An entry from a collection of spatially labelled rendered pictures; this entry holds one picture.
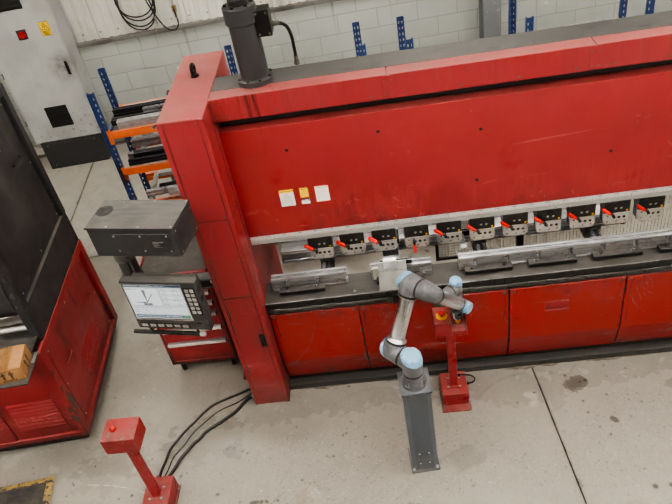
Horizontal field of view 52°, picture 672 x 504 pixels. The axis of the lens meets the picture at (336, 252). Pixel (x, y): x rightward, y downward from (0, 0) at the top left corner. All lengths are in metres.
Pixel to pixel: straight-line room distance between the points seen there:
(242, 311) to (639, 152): 2.53
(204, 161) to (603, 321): 2.80
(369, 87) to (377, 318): 1.61
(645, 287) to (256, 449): 2.76
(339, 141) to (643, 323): 2.42
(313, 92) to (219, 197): 0.78
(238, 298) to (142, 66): 4.59
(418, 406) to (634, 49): 2.22
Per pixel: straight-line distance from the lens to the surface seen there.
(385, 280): 4.30
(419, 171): 4.01
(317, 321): 4.59
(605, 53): 3.87
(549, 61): 3.80
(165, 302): 3.87
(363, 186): 4.04
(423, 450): 4.41
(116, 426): 4.29
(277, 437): 4.90
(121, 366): 5.80
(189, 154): 3.75
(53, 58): 8.21
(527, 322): 4.77
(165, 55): 8.34
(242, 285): 4.27
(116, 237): 3.70
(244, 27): 3.69
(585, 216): 4.42
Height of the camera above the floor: 3.87
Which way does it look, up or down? 39 degrees down
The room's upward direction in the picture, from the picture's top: 11 degrees counter-clockwise
